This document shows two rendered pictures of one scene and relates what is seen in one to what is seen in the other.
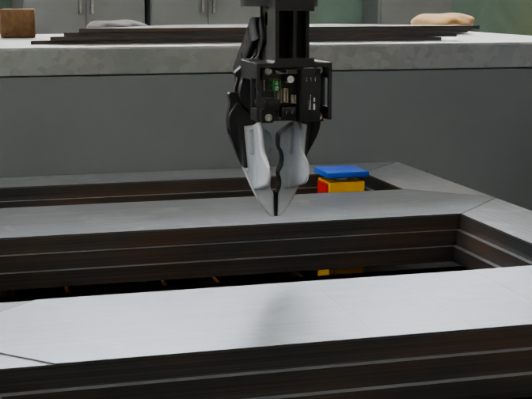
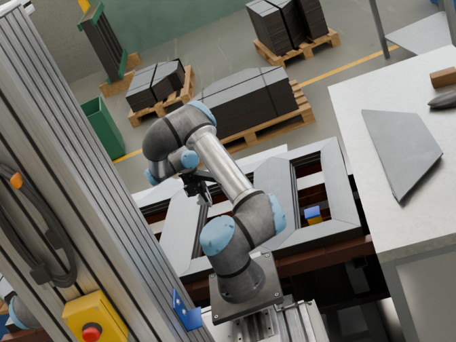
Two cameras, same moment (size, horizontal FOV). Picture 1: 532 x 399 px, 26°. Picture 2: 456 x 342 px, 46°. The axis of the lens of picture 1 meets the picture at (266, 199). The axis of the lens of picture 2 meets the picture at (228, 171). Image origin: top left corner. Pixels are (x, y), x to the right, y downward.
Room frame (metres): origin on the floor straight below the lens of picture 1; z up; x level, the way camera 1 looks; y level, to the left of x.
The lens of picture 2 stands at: (2.26, -1.73, 2.08)
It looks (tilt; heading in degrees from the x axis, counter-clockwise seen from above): 27 degrees down; 120
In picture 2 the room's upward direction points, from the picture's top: 25 degrees counter-clockwise
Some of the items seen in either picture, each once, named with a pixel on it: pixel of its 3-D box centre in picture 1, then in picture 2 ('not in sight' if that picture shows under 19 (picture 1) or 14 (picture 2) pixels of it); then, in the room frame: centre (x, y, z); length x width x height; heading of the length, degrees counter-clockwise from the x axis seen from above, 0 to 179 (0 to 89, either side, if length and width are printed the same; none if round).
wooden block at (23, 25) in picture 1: (17, 22); (444, 77); (2.11, 0.45, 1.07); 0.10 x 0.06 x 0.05; 11
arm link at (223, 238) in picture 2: not in sight; (224, 243); (1.51, -0.64, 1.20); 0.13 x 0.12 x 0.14; 44
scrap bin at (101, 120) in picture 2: not in sight; (93, 134); (-1.73, 2.71, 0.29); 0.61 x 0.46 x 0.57; 123
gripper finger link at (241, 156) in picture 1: (252, 120); not in sight; (1.09, 0.01, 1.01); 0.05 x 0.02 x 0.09; 105
